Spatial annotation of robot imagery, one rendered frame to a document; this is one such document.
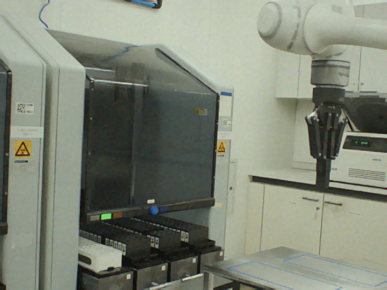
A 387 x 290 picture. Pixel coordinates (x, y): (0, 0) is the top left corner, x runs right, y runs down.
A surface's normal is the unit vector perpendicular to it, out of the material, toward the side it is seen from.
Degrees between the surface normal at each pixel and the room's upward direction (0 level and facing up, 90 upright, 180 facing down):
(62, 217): 90
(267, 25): 89
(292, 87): 90
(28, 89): 90
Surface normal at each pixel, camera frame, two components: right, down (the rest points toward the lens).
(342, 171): -0.70, 0.00
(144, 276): 0.74, 0.07
